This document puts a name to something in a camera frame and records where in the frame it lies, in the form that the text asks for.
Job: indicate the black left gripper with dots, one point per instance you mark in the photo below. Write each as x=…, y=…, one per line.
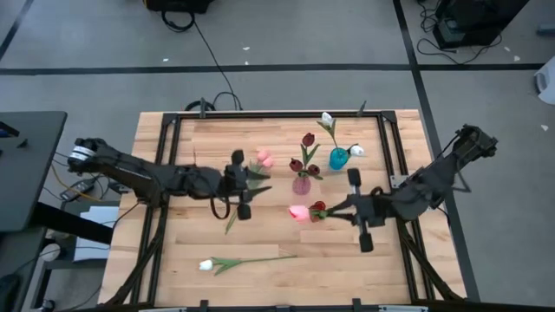
x=237, y=184

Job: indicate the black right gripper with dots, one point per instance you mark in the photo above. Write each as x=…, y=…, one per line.
x=368, y=210

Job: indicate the pink artificial tulip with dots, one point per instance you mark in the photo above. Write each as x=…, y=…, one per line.
x=268, y=162
x=262, y=155
x=299, y=213

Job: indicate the red glass vase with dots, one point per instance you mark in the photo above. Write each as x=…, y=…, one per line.
x=320, y=205

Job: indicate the white artificial tulip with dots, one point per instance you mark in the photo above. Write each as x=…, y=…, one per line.
x=357, y=150
x=327, y=118
x=206, y=264

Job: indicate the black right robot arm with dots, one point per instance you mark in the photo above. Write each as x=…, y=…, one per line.
x=416, y=195

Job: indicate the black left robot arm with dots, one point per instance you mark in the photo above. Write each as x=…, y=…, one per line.
x=173, y=182

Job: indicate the pink glass vase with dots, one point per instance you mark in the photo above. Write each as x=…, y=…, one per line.
x=301, y=186

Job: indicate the teal glass vase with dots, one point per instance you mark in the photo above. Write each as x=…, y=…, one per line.
x=337, y=159

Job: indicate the black table clamp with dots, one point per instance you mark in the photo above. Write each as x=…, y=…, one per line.
x=356, y=304
x=204, y=305

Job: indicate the white box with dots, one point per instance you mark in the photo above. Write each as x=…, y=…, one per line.
x=104, y=214

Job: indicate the black power adapter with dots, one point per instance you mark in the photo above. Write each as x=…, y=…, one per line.
x=78, y=187

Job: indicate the black desk foot beam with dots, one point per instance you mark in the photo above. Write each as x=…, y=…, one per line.
x=73, y=223

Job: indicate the black equipment box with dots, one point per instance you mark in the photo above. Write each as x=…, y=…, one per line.
x=178, y=4

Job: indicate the round white object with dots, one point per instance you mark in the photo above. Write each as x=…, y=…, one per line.
x=50, y=252

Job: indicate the large black equipment case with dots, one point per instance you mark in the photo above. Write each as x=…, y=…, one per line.
x=472, y=21

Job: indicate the black desk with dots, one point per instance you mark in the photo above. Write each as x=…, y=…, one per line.
x=30, y=173

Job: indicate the white plastic object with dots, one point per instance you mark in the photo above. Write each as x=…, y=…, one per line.
x=547, y=82

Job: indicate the small black desk item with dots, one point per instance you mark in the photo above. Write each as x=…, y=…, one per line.
x=22, y=143

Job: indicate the black caster wheel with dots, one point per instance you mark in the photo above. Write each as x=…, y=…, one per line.
x=47, y=304

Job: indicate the dark grey side table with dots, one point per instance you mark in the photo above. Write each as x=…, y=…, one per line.
x=17, y=260

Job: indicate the dark device with blue edge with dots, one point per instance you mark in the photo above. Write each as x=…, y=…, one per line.
x=6, y=130

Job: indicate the small grey object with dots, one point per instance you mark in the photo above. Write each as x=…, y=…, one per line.
x=546, y=31

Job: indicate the black aluminium table frame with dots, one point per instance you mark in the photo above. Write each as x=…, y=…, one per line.
x=277, y=115

